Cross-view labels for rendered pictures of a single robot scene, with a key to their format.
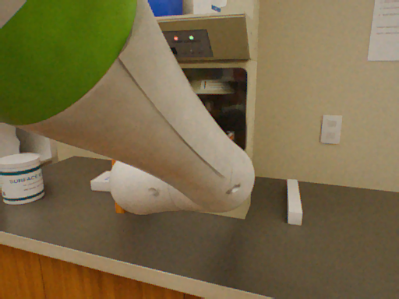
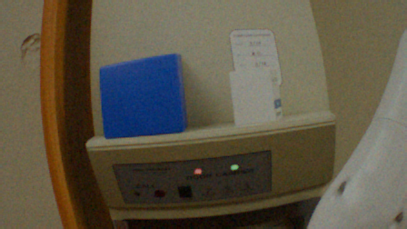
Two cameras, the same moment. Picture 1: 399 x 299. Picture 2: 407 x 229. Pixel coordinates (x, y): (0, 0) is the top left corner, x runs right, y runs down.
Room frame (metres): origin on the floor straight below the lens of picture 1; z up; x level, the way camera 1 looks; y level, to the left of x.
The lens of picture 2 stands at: (-0.53, 0.45, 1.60)
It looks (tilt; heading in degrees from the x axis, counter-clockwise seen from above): 3 degrees down; 343
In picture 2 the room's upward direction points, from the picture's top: 6 degrees counter-clockwise
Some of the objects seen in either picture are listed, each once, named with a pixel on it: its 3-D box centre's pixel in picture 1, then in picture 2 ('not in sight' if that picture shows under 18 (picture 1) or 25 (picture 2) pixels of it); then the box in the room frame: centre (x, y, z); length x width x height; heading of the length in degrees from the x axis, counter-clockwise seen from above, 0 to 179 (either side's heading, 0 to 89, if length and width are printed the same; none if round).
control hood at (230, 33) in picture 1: (187, 40); (218, 169); (0.79, 0.03, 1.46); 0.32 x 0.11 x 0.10; 71
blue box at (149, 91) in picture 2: (158, 3); (140, 95); (0.81, 0.11, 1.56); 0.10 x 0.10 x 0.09; 71
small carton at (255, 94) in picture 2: (206, 5); (257, 95); (0.77, -0.02, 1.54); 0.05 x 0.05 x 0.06; 59
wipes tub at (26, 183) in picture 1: (21, 177); not in sight; (0.95, 0.63, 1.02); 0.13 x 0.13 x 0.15
